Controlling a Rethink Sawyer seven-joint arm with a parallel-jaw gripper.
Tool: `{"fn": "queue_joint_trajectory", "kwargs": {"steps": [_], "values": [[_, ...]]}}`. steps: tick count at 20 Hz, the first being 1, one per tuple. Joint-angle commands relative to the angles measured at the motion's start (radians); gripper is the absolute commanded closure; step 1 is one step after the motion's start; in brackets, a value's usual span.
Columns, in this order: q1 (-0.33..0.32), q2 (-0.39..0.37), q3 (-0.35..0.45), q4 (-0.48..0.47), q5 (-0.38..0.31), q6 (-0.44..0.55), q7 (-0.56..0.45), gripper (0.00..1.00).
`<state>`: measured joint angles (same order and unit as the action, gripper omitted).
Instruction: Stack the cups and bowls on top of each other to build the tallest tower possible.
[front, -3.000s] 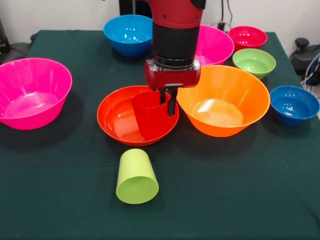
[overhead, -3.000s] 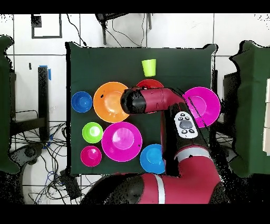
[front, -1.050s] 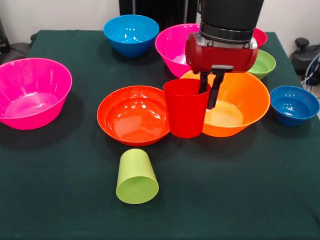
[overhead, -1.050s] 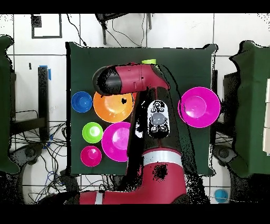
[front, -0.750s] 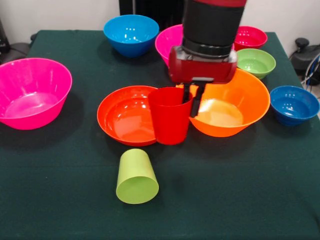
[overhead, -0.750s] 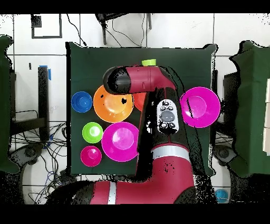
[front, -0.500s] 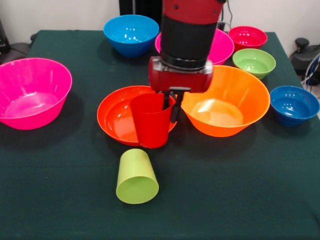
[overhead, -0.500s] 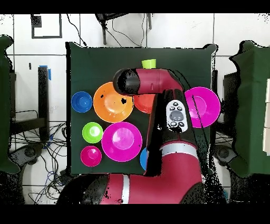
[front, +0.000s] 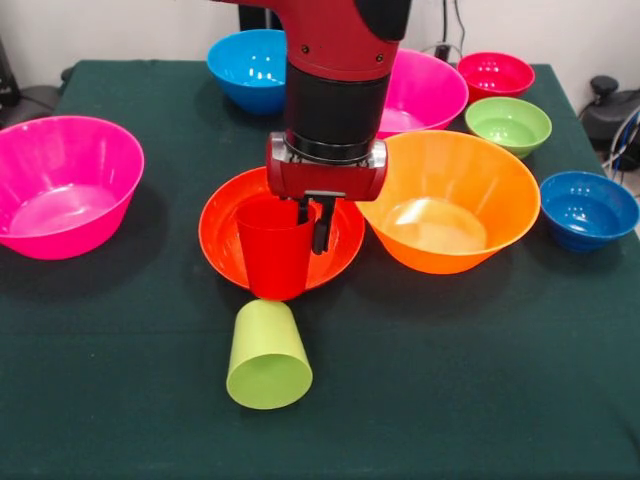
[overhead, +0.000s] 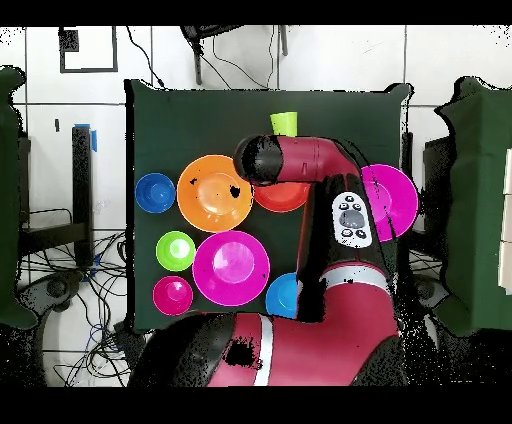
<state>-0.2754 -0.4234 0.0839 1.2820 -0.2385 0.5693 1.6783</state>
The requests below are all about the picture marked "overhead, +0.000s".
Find orange-red bowl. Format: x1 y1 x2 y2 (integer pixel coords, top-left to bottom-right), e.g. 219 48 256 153
252 180 312 214

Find large orange bowl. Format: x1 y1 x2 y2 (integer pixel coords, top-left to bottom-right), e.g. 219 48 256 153
176 154 255 234

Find green cup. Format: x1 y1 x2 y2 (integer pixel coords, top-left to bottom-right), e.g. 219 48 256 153
269 111 299 138

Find large pink bowl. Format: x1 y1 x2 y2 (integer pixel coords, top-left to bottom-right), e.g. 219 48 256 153
360 163 420 243
191 230 271 308

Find light blue bowl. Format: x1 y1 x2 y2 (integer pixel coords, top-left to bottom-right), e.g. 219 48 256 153
264 272 300 320

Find small green bowl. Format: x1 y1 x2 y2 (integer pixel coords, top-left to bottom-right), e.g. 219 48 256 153
155 230 197 273

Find small dark blue bowl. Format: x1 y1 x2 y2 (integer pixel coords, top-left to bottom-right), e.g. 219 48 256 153
134 172 177 214

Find dark green tablecloth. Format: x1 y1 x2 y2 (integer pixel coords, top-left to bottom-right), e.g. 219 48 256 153
124 78 413 335

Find small crimson bowl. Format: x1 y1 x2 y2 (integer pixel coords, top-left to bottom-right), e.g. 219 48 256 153
152 275 195 317

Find blue tape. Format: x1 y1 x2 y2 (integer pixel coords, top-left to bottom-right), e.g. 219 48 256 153
73 123 98 154

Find black bench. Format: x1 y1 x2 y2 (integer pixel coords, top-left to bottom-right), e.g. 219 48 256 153
17 125 94 268

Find black power brick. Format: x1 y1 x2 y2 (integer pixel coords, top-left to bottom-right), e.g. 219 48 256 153
112 320 147 361

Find grey office chair base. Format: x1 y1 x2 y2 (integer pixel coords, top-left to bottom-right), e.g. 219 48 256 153
411 274 450 310
17 270 85 314

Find green-covered side table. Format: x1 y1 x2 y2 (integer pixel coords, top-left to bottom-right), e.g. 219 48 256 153
0 66 39 330
434 76 512 337

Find white boxes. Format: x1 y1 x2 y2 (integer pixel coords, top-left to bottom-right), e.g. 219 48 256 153
497 146 512 296

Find black cable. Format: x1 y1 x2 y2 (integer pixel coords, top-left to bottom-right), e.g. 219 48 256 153
125 25 166 88

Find tangle of cables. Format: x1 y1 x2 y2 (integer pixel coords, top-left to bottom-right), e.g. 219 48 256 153
19 229 135 387

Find black square frame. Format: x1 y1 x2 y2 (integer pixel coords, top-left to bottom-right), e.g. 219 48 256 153
58 25 120 74

